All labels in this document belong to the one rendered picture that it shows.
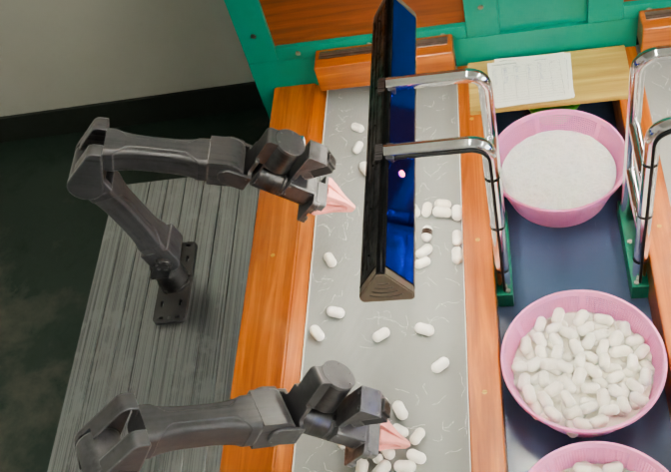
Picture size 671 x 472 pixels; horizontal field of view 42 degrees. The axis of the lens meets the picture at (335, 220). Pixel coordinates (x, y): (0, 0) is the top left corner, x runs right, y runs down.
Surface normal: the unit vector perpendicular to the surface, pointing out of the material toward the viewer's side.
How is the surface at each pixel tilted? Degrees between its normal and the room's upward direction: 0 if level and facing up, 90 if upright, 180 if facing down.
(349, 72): 90
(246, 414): 39
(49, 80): 90
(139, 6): 90
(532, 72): 0
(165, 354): 0
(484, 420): 0
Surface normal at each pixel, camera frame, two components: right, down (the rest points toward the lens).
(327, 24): -0.06, 0.79
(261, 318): -0.21, -0.60
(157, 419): 0.39, -0.75
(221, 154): 0.16, -0.61
